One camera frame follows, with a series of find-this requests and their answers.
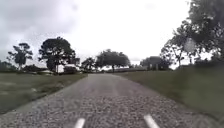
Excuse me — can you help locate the robot's own part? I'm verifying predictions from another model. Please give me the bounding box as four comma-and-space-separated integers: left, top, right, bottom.
73, 117, 87, 128
143, 114, 161, 128

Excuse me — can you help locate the small dark tree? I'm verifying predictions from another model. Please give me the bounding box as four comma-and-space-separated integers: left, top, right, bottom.
80, 56, 98, 73

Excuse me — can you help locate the white building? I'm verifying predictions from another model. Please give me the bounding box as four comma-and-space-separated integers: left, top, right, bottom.
55, 63, 81, 74

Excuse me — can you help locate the grass field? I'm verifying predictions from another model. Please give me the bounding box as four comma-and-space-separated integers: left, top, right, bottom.
0, 72, 88, 115

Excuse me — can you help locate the large dark tree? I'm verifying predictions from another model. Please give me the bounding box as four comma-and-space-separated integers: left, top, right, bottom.
37, 36, 77, 74

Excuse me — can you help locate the wide low tree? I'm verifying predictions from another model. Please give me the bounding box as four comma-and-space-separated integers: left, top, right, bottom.
95, 49, 131, 73

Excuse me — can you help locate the grey gravel road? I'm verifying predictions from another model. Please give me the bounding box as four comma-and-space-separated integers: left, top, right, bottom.
0, 73, 221, 128

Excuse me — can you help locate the grass verge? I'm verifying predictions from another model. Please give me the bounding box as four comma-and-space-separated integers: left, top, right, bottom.
114, 66, 224, 127

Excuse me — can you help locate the thin sparse tree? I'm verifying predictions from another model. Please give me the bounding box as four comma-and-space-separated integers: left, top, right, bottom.
6, 42, 34, 71

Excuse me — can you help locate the row of trees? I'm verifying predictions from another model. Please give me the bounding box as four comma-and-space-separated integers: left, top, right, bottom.
159, 0, 224, 69

